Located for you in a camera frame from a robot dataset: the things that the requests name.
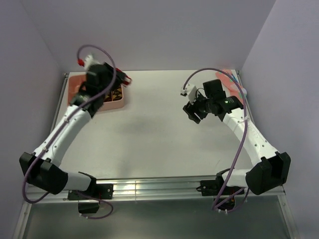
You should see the aluminium rail frame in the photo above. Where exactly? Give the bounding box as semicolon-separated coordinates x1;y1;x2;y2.
14;70;300;239

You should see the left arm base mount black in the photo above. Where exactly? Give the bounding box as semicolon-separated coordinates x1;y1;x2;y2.
67;183;114;220

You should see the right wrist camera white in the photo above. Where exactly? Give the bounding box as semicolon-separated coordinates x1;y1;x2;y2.
180;84;197;105

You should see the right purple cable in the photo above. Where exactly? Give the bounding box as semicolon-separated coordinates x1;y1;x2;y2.
183;67;250;214

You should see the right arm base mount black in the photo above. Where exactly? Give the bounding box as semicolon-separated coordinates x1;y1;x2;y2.
196;169;241;211

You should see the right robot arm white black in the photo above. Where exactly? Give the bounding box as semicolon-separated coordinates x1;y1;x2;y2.
180;79;291;195

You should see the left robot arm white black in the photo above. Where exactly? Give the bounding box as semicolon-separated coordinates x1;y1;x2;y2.
19;63;130;199

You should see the red white striped sock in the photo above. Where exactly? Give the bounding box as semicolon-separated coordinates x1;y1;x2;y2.
122;75;132;87

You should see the brown argyle rolled sock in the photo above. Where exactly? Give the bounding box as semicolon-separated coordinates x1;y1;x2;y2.
112;87;123;101

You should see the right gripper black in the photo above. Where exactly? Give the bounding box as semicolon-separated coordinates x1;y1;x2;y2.
183;89;213;124

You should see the pink patterned sock pair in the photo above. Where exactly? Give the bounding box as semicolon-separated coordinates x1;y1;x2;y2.
215;69;247;104

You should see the red argyle rolled sock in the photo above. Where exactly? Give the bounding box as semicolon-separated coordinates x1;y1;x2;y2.
104;92;113;103

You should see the pink divided organizer tray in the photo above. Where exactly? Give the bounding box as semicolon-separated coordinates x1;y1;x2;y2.
67;75;125;112

